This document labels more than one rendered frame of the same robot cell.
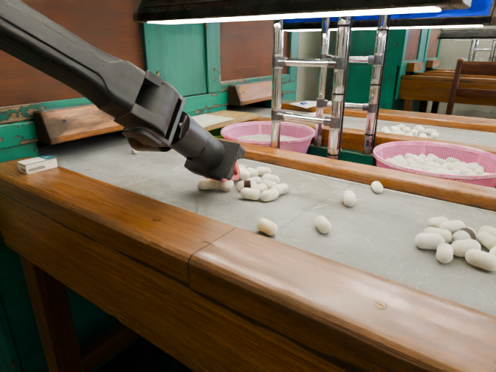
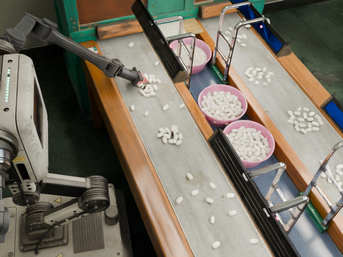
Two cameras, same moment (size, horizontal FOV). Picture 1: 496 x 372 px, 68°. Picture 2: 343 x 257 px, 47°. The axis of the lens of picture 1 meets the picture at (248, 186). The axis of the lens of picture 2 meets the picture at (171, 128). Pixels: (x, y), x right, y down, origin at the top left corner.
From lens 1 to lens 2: 1.72 m
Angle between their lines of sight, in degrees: 37
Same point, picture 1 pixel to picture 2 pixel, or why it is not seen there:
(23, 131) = (91, 31)
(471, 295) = (151, 145)
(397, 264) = (148, 132)
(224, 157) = (136, 79)
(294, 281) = (118, 126)
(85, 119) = (113, 30)
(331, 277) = (125, 128)
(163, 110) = (112, 71)
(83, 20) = not seen: outside the picture
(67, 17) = not seen: outside the picture
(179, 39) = not seen: outside the picture
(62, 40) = (89, 56)
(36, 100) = (97, 20)
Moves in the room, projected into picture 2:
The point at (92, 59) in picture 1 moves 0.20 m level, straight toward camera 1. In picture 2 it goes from (95, 60) to (82, 87)
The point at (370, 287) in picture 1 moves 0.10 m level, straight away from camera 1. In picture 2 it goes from (129, 133) to (146, 125)
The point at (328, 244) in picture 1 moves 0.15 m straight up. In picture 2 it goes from (141, 119) to (141, 100)
